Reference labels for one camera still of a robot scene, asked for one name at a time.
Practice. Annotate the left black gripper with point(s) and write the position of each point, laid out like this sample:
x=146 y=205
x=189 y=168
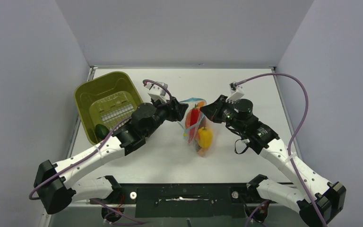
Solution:
x=175 y=109

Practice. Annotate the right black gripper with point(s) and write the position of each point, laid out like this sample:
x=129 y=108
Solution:
x=213 y=110

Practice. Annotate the red toy chili pepper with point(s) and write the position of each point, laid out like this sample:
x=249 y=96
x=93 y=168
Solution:
x=193 y=116

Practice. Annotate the toy watermelon slice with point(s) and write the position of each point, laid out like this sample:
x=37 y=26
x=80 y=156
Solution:
x=191 y=131

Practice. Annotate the yellow toy bell pepper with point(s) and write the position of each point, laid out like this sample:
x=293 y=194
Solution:
x=205 y=137

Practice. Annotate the clear zip top bag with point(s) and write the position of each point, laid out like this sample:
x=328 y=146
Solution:
x=192 y=144

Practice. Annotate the olive green plastic bin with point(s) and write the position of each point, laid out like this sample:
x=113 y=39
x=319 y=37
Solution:
x=105 y=100

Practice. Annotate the dark green toy avocado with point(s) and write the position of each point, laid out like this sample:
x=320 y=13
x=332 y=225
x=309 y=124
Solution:
x=101 y=131

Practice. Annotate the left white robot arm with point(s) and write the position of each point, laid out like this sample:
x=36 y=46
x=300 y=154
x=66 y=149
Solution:
x=59 y=184

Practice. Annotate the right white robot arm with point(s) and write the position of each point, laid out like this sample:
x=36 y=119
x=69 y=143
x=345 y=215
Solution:
x=316 y=199

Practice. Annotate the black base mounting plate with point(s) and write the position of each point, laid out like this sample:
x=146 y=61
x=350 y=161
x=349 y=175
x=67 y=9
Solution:
x=184 y=200

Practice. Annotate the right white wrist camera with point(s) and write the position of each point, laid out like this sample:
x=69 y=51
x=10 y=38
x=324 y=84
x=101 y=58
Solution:
x=236 y=93

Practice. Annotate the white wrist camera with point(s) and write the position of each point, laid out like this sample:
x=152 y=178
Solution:
x=236 y=93
x=156 y=91

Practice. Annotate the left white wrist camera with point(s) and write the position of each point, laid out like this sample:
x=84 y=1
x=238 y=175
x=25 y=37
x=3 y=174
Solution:
x=156 y=91

